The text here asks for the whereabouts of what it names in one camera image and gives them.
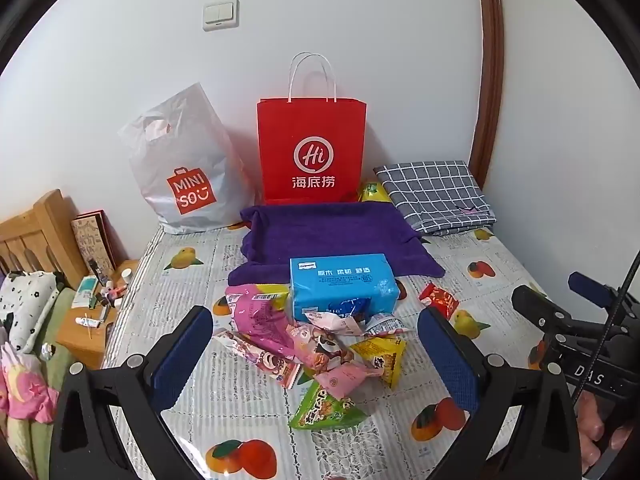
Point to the red paper bag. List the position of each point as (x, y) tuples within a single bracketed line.
[(310, 130)]

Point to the green triangular snack packet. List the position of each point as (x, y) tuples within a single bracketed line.
[(325, 410)]

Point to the green blanket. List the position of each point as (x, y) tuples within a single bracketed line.
[(55, 320)]

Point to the teal white box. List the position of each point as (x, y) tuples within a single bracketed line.
[(84, 291)]

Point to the grey checked folded cloth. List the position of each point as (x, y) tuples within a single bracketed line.
[(432, 195)]

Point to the yellow snack bag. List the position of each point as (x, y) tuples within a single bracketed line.
[(374, 192)]

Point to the patterned hardcover book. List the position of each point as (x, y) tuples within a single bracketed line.
[(92, 240)]

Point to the white plastic shopping bag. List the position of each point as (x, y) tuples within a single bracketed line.
[(190, 160)]

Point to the pink printed blanket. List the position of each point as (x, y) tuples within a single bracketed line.
[(25, 390)]

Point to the brown wooden door frame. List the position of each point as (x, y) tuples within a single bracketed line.
[(490, 60)]

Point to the long pink bear snack packet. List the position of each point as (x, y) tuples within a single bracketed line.
[(260, 360)]

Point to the fruit print table cover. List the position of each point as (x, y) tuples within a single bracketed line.
[(200, 270)]

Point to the small white cup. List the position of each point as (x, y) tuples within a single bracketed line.
[(126, 275)]

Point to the red snack packet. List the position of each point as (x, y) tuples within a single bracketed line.
[(439, 301)]

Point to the pink white snack packet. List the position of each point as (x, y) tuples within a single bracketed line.
[(332, 322)]

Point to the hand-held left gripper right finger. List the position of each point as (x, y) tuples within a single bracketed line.
[(450, 360)]

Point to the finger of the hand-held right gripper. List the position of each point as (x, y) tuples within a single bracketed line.
[(537, 306), (587, 286)]

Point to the blue tissue pack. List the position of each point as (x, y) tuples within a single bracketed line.
[(345, 280)]

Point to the small pink bottles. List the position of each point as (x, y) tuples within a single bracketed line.
[(109, 294)]

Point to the person's right hand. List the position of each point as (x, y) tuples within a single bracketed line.
[(592, 430)]

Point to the white tube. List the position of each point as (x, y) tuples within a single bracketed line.
[(90, 320)]

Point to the yellow triangular snack packet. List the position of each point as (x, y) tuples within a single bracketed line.
[(382, 360)]

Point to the white wall light switch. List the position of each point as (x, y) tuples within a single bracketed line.
[(221, 15)]

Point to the purple towel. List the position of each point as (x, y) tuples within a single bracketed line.
[(325, 232)]

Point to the white black spotted pillow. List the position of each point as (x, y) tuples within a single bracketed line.
[(25, 305)]

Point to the wooden nightstand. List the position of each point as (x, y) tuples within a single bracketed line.
[(80, 345)]

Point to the wooden headboard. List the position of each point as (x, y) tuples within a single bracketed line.
[(40, 230)]

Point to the silver snack packet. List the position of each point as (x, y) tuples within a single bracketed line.
[(387, 325)]

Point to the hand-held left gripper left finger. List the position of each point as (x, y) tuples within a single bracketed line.
[(182, 355)]

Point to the pale pink snack packet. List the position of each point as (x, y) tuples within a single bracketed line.
[(345, 379)]

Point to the large pink snack bag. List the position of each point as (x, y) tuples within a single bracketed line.
[(257, 317)]

